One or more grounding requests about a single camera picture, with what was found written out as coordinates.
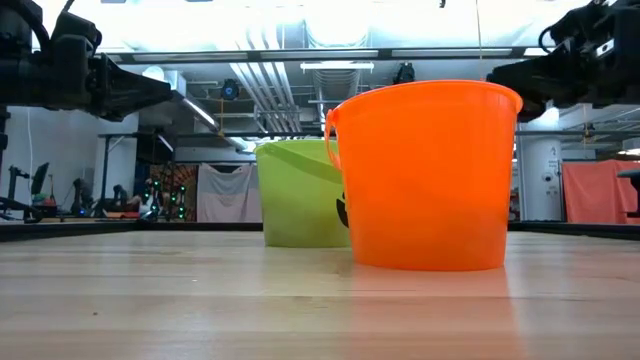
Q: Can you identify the green plastic halloween bucket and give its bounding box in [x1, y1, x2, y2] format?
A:
[253, 138, 351, 250]

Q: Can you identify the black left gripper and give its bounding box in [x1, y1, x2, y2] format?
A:
[48, 33, 175, 123]

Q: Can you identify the black hanging camera blue lens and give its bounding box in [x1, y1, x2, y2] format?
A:
[219, 78, 241, 102]

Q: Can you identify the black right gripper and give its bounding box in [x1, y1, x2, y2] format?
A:
[485, 37, 622, 124]

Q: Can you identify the black overhead frame beam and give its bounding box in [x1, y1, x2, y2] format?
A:
[94, 45, 551, 66]

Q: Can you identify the white round pillar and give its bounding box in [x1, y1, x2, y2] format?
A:
[517, 107, 566, 223]

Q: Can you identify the black aluminium table frame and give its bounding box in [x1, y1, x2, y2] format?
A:
[0, 219, 640, 244]

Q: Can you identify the black monitor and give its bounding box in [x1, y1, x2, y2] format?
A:
[30, 161, 51, 197]

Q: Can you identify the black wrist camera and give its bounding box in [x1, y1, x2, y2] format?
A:
[538, 0, 619, 51]
[51, 9, 104, 51]

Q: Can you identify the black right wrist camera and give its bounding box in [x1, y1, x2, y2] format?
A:
[538, 0, 619, 51]

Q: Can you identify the white hanging cloth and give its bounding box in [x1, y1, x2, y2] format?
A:
[196, 163, 264, 224]

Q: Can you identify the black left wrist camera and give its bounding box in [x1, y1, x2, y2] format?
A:
[51, 9, 104, 51]

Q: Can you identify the orange plastic halloween bucket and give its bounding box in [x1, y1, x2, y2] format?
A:
[323, 79, 524, 273]

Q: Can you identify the orange hanging cloth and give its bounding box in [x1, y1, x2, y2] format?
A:
[562, 159, 640, 225]

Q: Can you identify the black hanging device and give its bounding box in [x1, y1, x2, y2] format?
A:
[393, 62, 416, 85]

